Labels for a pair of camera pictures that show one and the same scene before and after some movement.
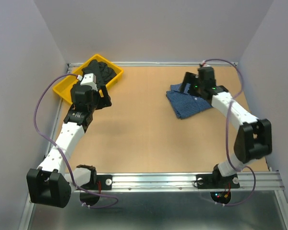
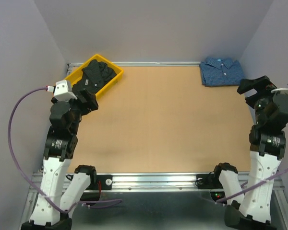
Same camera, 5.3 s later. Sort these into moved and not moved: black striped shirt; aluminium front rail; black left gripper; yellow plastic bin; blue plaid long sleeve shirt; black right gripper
Moved: black right gripper; blue plaid long sleeve shirt; black left gripper
Not moved: black striped shirt; aluminium front rail; yellow plastic bin
